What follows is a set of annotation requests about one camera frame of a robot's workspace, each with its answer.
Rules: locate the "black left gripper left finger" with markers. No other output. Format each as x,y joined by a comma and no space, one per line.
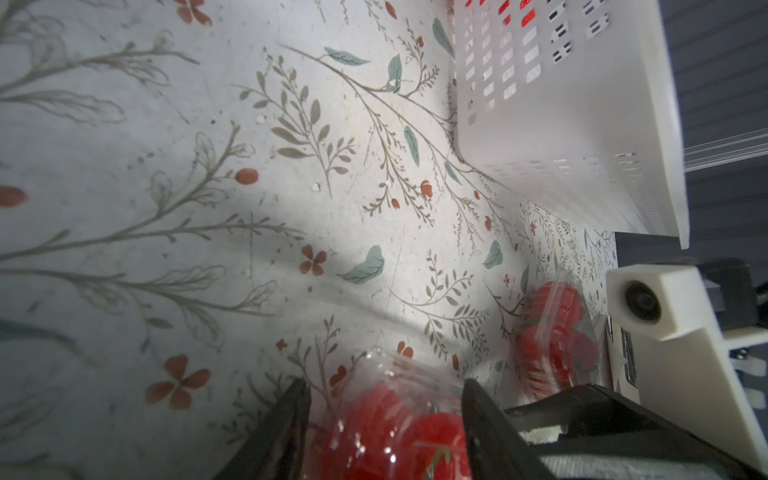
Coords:
275,450

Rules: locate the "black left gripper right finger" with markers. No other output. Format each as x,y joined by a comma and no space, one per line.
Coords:
495,449

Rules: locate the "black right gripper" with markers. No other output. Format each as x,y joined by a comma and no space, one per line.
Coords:
605,436

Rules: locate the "clear plastic clamshell container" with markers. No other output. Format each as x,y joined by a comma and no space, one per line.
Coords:
556,349

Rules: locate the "white perforated plastic basket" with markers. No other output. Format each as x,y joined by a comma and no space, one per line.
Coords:
572,105

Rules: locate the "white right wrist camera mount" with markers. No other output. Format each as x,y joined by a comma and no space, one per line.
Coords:
684,372

